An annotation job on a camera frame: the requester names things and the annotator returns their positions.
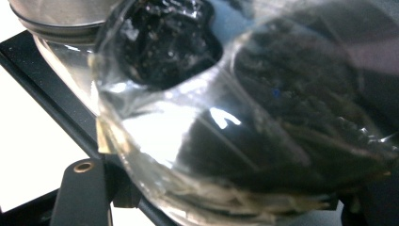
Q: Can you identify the black two-tier metal rack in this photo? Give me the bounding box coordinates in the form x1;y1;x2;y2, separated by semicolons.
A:
0;29;181;226

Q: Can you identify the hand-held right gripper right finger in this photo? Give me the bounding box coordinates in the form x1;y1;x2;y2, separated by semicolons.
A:
341;169;399;226

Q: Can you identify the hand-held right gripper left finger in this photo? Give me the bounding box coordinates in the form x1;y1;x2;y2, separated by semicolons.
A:
49;157;113;226

